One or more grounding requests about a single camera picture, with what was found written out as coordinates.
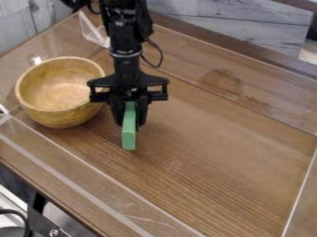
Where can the black table clamp mount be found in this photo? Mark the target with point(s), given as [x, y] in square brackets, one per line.
[41, 226]

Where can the brown wooden bowl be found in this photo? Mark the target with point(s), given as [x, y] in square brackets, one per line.
[52, 92]

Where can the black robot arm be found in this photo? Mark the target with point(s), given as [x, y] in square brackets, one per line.
[128, 27]

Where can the clear acrylic barrier wall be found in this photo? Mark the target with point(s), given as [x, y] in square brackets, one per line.
[224, 165]

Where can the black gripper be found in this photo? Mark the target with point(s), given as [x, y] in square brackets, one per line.
[144, 87]

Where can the clear acrylic corner bracket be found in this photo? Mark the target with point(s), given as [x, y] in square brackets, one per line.
[93, 34]

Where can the black table leg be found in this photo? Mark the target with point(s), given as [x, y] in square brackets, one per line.
[38, 202]

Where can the green rectangular block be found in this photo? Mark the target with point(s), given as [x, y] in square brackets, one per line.
[128, 130]

